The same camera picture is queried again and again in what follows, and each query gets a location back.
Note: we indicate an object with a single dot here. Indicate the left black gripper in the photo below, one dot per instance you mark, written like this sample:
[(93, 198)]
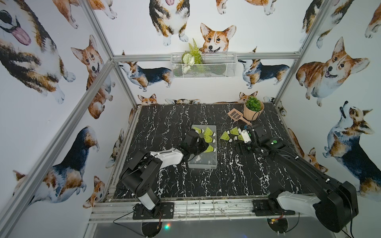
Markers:
[(199, 146)]

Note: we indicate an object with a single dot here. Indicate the green shuttlecock two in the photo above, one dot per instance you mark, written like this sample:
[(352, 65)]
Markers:
[(199, 131)]

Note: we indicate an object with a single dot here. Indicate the green shuttlecock seven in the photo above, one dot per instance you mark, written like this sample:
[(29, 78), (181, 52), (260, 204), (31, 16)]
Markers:
[(209, 139)]

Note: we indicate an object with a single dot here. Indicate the green shuttlecock six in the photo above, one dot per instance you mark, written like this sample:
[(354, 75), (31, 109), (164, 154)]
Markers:
[(210, 149)]

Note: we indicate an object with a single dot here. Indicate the green shuttlecock one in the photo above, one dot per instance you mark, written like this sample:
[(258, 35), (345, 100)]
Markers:
[(208, 131)]

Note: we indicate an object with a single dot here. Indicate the clear plastic storage box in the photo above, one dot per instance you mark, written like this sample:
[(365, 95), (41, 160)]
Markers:
[(206, 157)]

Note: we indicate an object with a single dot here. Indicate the green shuttlecock five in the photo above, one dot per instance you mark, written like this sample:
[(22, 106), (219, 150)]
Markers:
[(240, 137)]

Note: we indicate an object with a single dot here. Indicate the green shuttlecock four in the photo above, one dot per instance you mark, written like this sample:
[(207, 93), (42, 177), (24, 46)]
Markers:
[(234, 131)]

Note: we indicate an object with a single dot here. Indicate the green shuttlecock three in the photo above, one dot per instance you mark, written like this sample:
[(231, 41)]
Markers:
[(226, 137)]

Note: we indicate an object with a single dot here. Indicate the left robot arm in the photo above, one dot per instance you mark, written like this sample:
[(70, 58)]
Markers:
[(142, 169)]

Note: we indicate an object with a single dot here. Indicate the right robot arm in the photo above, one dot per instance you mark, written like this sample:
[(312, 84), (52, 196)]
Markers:
[(333, 203)]

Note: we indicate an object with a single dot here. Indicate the pink pot with succulent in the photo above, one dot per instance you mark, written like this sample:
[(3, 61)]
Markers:
[(253, 108)]

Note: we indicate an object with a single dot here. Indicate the pink slotted scoop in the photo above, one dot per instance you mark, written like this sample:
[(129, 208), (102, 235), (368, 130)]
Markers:
[(236, 115)]

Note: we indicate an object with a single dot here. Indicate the green fern plant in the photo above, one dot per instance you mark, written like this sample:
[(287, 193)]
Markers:
[(191, 57)]

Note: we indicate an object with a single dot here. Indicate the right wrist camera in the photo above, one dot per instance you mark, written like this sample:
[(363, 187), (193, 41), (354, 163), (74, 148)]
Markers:
[(246, 136)]

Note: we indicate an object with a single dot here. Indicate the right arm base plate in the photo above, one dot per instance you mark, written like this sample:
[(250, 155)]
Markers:
[(269, 207)]

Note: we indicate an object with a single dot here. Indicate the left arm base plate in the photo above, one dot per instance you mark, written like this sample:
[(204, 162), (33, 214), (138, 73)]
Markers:
[(164, 210)]

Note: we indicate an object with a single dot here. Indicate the white wire wall basket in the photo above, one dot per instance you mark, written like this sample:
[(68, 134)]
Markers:
[(215, 65)]

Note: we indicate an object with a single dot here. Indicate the aluminium front rail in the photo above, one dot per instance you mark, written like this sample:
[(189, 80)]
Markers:
[(182, 210)]

